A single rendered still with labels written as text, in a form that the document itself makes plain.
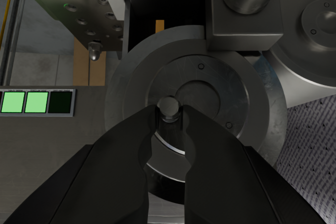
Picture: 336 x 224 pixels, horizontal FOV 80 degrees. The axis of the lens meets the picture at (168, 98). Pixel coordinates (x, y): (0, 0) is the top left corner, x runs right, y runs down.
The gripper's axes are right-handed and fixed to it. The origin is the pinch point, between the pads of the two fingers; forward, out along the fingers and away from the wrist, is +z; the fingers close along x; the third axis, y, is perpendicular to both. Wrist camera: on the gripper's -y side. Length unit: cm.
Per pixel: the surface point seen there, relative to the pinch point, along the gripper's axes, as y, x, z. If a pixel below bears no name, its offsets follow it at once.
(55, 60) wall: 85, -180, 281
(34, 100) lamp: 17, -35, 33
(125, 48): -1.8, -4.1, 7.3
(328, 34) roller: -2.9, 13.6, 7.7
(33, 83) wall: 111, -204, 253
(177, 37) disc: -2.8, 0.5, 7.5
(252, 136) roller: 3.3, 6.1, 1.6
